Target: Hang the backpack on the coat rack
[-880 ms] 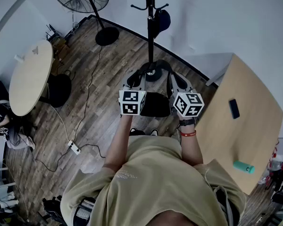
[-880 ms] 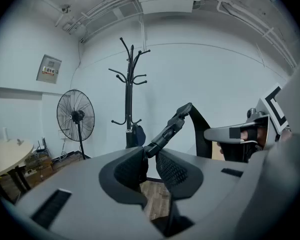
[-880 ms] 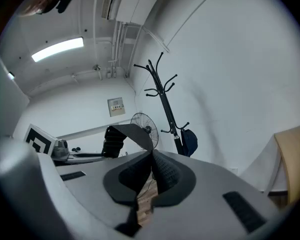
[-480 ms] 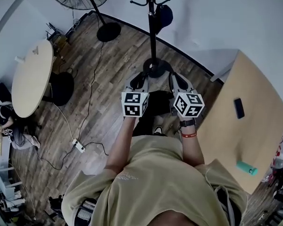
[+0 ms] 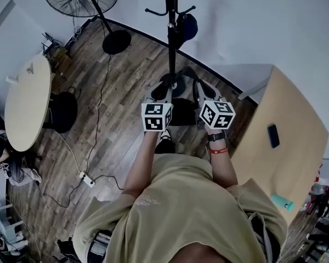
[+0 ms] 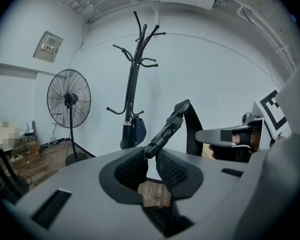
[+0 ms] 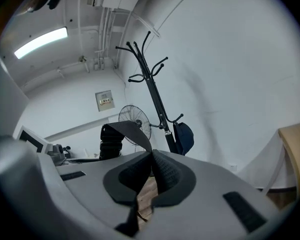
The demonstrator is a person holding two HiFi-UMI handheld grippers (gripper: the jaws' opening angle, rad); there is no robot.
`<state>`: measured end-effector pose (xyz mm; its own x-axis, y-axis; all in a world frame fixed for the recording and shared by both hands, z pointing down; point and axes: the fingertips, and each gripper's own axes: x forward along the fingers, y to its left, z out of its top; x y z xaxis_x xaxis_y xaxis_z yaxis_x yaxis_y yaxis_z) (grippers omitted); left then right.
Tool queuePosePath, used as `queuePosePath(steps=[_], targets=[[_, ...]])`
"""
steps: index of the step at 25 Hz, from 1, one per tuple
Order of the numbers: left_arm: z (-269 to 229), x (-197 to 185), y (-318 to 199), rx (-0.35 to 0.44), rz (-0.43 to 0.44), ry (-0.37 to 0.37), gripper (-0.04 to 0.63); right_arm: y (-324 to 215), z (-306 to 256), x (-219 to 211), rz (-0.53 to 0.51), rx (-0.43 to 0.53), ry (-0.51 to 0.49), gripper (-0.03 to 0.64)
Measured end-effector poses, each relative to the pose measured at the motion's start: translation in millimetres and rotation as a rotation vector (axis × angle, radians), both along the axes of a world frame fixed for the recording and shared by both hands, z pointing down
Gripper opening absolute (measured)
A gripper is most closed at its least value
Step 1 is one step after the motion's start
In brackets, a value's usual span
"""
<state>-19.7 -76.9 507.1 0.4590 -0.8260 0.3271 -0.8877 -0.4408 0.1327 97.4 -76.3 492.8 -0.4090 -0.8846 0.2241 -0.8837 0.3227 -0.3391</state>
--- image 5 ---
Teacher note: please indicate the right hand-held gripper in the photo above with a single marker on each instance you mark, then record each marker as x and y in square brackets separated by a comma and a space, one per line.
[217, 113]

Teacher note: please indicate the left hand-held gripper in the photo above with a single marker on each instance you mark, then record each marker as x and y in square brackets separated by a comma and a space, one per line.
[153, 116]

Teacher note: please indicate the black coat rack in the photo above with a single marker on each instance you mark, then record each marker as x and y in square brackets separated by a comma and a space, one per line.
[171, 42]

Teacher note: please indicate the person's left forearm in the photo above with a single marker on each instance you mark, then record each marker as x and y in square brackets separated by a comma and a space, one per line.
[142, 163]

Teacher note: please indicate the person's right forearm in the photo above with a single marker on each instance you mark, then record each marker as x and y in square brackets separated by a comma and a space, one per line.
[222, 166]

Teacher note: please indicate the person's shoe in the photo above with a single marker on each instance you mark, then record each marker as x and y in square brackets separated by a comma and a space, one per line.
[166, 134]

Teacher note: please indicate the black wristwatch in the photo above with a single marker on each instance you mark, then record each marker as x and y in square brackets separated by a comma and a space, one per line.
[216, 136]

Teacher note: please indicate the red wristband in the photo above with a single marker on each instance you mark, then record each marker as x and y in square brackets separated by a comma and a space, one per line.
[218, 150]

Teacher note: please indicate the black phone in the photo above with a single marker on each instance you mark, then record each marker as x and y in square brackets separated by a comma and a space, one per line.
[273, 136]

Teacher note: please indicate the light wooden cabinet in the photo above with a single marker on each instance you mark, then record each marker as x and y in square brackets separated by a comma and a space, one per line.
[285, 105]

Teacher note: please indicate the black table base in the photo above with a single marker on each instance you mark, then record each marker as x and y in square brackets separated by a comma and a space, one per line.
[63, 111]

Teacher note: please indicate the black cap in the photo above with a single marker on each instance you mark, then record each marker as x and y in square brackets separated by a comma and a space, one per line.
[188, 27]

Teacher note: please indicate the white power strip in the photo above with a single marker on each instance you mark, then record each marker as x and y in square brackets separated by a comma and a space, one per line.
[87, 179]

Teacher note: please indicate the person's khaki shirt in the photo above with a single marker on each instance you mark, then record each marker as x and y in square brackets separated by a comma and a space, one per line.
[175, 215]

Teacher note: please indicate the teal water bottle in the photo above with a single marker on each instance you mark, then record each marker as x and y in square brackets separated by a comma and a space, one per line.
[282, 201]

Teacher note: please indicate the black router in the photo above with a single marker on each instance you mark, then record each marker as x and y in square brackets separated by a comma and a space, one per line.
[50, 44]

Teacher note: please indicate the round wooden table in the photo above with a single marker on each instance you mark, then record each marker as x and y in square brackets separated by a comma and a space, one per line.
[27, 105]

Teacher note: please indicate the black chair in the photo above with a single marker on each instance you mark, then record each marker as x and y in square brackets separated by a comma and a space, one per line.
[82, 245]

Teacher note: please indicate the white shelf unit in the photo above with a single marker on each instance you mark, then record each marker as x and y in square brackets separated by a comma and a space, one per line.
[8, 229]

